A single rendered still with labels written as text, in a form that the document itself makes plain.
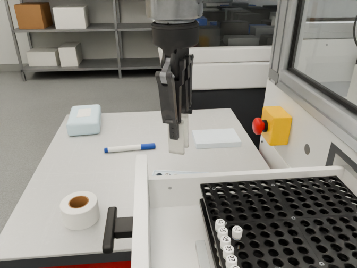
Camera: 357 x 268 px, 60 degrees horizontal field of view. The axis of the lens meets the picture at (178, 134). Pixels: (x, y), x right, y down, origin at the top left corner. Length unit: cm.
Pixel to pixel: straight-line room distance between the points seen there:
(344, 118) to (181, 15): 30
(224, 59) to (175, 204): 73
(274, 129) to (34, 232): 53
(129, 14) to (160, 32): 399
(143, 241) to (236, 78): 92
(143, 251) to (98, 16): 427
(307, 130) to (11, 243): 60
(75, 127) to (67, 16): 323
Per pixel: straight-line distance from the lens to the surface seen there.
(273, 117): 71
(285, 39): 77
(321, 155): 63
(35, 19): 425
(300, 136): 70
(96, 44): 459
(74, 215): 61
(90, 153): 87
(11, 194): 217
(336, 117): 58
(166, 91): 49
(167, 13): 48
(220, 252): 39
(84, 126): 95
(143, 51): 456
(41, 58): 440
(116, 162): 81
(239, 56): 118
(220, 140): 88
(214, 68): 116
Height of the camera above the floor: 119
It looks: 27 degrees down
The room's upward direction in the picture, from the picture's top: straight up
